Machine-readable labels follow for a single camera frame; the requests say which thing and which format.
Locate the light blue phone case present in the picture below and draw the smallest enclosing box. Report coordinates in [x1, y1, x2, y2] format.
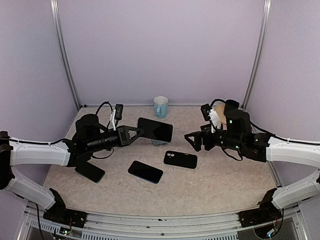
[151, 139, 167, 146]

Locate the dark green cup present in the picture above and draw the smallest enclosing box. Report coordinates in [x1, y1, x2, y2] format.
[223, 99, 240, 114]

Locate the black phone white edge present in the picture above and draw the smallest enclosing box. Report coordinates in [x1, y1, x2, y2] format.
[137, 117, 173, 143]

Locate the black phone blue edge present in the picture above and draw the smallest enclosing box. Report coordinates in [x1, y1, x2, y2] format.
[128, 160, 164, 184]

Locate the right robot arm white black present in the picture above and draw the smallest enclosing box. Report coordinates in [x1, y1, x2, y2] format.
[184, 99, 320, 222]

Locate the black phone left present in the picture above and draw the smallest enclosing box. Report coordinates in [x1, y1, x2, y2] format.
[75, 162, 106, 183]

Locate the light blue mug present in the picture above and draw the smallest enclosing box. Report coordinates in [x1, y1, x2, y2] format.
[153, 96, 169, 119]

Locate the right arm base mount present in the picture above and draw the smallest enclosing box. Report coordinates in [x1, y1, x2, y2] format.
[238, 188, 283, 228]

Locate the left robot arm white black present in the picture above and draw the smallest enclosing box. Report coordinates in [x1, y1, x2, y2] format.
[0, 113, 144, 223]

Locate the right aluminium frame post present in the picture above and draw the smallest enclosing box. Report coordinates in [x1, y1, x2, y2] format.
[241, 0, 272, 110]

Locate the beige plate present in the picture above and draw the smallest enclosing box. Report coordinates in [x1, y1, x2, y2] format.
[214, 104, 243, 125]

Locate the left aluminium frame post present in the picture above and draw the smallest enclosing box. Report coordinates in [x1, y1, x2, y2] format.
[50, 0, 82, 111]

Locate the aluminium frame post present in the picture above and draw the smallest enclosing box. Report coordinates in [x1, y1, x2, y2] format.
[50, 0, 82, 111]
[241, 0, 272, 110]

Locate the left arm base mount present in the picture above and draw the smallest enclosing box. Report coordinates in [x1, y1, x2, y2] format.
[43, 188, 88, 228]

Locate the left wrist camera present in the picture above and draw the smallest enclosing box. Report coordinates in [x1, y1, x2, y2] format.
[109, 103, 124, 131]

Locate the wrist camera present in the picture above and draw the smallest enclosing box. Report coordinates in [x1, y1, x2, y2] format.
[109, 103, 124, 131]
[200, 103, 222, 133]

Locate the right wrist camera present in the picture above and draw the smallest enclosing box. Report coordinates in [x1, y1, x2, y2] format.
[200, 103, 222, 133]

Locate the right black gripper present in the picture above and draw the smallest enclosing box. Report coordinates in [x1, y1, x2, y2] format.
[185, 122, 244, 152]

